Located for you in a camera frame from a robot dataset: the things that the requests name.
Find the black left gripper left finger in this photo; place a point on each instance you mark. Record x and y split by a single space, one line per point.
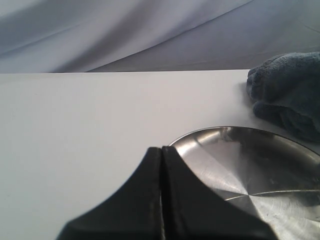
133 212

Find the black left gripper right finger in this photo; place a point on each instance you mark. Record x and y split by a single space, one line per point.
192 211

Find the grey fluffy towel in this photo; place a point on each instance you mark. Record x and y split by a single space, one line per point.
285 91

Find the round stainless steel plate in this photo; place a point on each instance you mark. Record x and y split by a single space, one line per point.
264 174

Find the grey backdrop cloth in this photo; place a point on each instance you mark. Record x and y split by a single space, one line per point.
77 36

